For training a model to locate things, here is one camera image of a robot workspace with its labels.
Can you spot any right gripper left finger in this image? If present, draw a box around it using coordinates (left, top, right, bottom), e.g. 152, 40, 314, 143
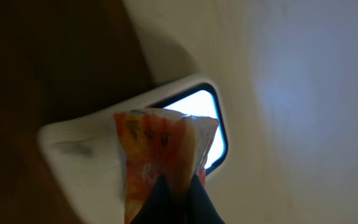
130, 175, 178, 224

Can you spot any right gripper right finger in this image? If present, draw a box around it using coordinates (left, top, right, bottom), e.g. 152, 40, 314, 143
178, 174, 224, 224

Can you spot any orange small tissue pack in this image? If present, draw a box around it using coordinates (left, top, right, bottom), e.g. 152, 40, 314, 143
113, 108, 219, 223

